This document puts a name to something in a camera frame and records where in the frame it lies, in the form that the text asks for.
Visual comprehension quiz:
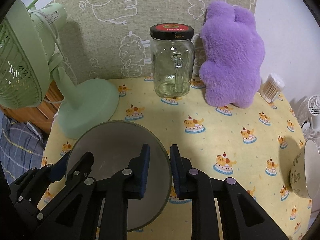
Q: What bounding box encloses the white fan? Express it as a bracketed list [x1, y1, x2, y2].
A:
[297, 95, 320, 149]

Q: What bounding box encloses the leaf-pattern bowl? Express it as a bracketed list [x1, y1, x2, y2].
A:
[66, 121, 172, 231]
[290, 139, 319, 199]

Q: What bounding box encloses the green patterned wall mat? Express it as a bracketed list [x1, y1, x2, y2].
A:
[54, 0, 257, 83]

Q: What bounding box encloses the green desk fan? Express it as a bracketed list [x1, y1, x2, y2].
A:
[1, 0, 119, 139]

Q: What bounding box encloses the wooden bed headboard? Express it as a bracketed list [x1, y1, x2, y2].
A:
[1, 79, 63, 134]

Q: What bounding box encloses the blue plaid pillow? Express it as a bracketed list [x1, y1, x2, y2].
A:
[1, 113, 46, 184]

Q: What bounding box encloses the yellow cartoon tablecloth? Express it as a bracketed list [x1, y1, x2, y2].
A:
[39, 76, 316, 240]

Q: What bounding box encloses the purple plush toy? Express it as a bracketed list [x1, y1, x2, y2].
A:
[199, 1, 265, 108]

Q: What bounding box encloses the cotton swab container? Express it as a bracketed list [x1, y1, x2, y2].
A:
[259, 73, 285, 103]

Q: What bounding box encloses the glass jar with lid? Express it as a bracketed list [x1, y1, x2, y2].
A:
[150, 23, 195, 98]

